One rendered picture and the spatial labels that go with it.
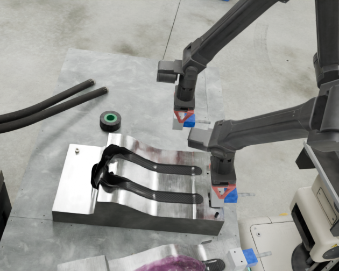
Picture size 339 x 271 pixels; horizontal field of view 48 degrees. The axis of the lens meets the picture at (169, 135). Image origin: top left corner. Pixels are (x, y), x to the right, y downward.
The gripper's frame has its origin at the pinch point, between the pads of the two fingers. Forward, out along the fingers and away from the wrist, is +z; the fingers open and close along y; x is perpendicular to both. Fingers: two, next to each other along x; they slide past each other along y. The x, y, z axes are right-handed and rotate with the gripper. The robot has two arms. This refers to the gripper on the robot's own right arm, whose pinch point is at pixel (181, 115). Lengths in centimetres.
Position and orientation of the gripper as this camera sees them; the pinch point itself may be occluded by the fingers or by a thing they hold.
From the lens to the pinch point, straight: 130.7
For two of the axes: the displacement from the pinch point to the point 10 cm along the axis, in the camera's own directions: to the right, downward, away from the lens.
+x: 9.9, 0.9, 0.6
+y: -0.3, 7.3, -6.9
